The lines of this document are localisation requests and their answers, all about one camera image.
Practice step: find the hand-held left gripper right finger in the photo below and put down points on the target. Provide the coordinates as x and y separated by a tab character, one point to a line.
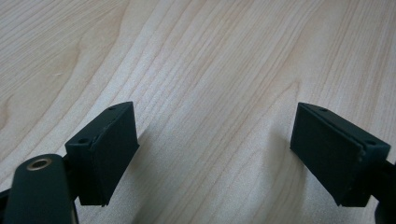
336	155

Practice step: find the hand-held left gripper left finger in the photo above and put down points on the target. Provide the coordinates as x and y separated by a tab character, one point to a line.
106	149

